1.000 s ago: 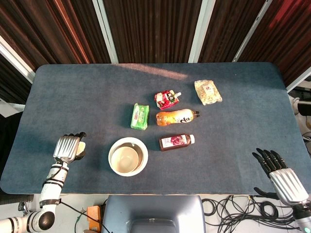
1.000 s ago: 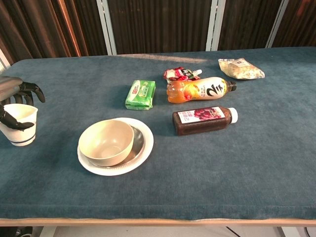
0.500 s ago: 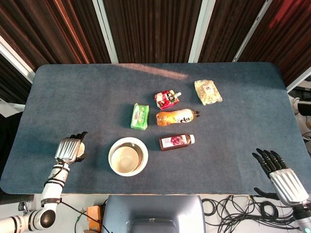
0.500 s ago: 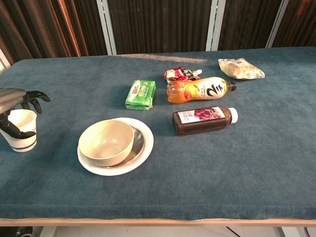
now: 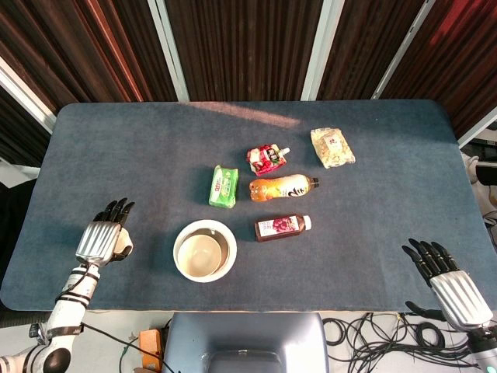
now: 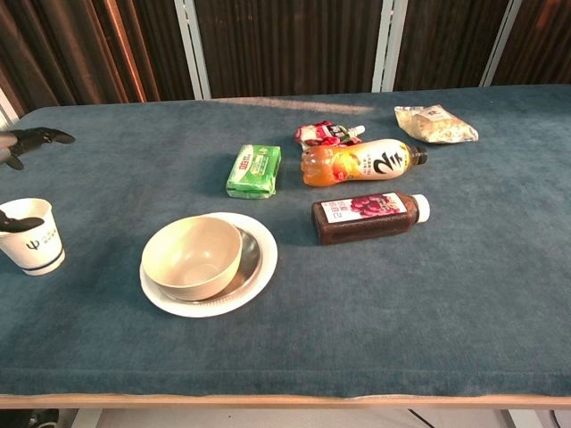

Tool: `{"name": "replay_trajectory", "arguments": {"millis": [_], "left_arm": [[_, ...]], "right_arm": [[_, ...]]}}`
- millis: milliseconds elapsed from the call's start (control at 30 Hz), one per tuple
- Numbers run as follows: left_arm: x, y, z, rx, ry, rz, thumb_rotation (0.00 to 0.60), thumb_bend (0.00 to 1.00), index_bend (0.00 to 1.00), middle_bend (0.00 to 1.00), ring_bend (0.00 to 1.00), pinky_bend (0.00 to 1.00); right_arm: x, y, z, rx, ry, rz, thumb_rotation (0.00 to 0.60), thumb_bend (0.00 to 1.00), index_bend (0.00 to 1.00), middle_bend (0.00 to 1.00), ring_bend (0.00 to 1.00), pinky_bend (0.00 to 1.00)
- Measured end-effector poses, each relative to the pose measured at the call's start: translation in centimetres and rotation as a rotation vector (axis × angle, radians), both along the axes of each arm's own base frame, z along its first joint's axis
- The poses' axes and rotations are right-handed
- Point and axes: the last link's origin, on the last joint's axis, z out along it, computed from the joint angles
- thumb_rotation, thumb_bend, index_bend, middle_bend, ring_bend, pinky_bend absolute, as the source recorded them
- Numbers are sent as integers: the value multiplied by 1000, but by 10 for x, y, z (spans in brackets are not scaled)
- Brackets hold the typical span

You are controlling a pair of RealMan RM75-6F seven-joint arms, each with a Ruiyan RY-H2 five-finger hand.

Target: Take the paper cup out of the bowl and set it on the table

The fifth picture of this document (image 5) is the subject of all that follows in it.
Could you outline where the beige ceramic bowl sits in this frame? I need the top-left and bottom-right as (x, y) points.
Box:
(177, 234), (223, 277)

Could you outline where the orange box on floor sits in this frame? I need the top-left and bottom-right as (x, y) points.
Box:
(139, 329), (164, 370)

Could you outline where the black cable tangle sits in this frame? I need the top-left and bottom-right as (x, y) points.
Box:
(321, 312), (482, 373)

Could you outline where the red spouted drink pouch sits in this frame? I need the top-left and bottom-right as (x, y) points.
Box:
(245, 143), (292, 176)

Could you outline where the white and black equipment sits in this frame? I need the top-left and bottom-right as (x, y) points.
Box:
(464, 153), (497, 187)

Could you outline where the blue table cloth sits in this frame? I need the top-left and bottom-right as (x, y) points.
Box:
(0, 99), (497, 312)

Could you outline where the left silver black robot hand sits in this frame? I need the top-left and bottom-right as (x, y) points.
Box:
(75, 197), (136, 269)

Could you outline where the green soap pack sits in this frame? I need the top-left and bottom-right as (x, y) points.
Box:
(208, 164), (240, 209)

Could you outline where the clear bag of snacks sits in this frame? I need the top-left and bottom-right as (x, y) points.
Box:
(310, 127), (356, 169)

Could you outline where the orange juice bottle black cap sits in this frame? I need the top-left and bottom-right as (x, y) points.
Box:
(248, 173), (321, 204)

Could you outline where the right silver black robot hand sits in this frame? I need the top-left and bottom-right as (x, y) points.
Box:
(401, 238), (494, 333)

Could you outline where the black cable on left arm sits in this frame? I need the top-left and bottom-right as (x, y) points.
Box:
(54, 263), (102, 305)

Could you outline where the white round bowl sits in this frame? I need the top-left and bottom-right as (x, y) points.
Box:
(172, 219), (238, 284)

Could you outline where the white partition post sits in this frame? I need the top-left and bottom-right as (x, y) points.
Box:
(457, 115), (497, 149)
(0, 58), (57, 134)
(370, 0), (436, 100)
(301, 0), (346, 102)
(147, 0), (190, 103)

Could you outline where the dark juice bottle white cap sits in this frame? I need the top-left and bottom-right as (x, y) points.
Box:
(254, 214), (313, 243)

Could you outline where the blue-grey robot torso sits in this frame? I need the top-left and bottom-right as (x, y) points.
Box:
(162, 312), (330, 373)

